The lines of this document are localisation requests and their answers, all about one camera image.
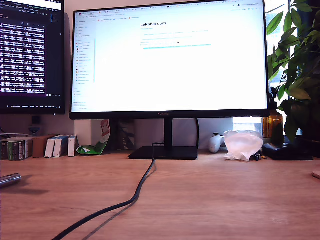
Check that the metallic silver laser pointer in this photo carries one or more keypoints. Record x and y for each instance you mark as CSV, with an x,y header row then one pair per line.
x,y
10,179

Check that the black Huawei monitor white screen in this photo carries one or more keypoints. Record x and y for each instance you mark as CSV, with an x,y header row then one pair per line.
x,y
175,75

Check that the white game controller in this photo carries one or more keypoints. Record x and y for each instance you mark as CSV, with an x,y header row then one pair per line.
x,y
214,143

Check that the green white snack bag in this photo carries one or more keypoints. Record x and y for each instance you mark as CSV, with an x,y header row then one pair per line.
x,y
93,148

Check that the white crumpled plastic bag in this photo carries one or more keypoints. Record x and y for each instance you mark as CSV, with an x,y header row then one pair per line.
x,y
241,145

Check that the white and blue small box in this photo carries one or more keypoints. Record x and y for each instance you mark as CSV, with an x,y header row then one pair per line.
x,y
71,146
49,148
58,147

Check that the small metal key clip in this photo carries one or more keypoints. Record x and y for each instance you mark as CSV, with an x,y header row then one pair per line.
x,y
258,157

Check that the amber glass pump bottle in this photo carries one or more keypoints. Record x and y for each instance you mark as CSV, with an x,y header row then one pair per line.
x,y
272,125

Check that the brown cardboard box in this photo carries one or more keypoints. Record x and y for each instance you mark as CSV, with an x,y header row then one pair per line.
x,y
40,146

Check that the black zip pouch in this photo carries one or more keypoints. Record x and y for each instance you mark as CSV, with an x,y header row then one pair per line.
x,y
285,152

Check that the black monitor dark terminal screen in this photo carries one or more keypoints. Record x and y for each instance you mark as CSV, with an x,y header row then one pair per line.
x,y
30,62

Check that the green leafy houseplant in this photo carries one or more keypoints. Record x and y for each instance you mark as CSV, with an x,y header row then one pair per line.
x,y
300,80

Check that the green printed box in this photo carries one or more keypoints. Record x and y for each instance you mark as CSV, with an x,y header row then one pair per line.
x,y
16,150
3,150

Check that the black plant pot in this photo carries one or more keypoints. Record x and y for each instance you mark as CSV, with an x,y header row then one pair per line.
x,y
313,148

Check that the pale wooden coaster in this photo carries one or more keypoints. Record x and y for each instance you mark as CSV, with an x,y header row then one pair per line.
x,y
317,174

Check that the small black wall adapter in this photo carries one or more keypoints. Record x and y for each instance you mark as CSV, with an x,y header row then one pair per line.
x,y
36,120

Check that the small blue wall badge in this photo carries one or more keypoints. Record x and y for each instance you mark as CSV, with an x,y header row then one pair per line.
x,y
34,129

